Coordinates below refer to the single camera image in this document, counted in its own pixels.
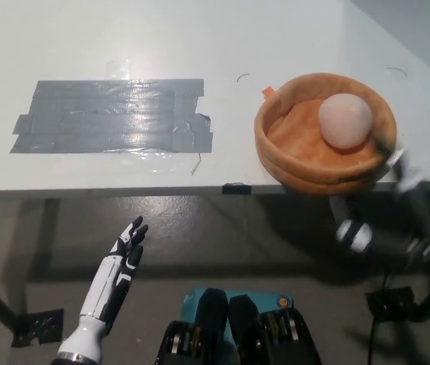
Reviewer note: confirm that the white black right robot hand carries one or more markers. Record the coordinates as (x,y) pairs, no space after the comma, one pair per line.
(355,235)

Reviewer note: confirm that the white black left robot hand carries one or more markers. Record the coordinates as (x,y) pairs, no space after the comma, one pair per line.
(102,281)

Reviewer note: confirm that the pale pink plush dumpling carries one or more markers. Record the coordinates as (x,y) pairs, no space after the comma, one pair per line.
(346,119)

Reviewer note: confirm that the black teal robot torso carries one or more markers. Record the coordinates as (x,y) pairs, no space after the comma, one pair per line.
(237,327)

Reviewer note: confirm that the black floor tape at pole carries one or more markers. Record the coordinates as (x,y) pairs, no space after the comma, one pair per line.
(37,327)

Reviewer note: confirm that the orange plush bowl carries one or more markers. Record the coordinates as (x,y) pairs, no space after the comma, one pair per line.
(313,159)

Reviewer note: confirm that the small black tape piece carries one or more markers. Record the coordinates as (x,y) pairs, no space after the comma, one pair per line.
(236,189)

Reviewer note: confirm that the clear tape piece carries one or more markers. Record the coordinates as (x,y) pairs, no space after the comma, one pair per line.
(117,68)

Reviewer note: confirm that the grey duct tape patch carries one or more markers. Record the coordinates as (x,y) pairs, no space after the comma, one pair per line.
(112,118)

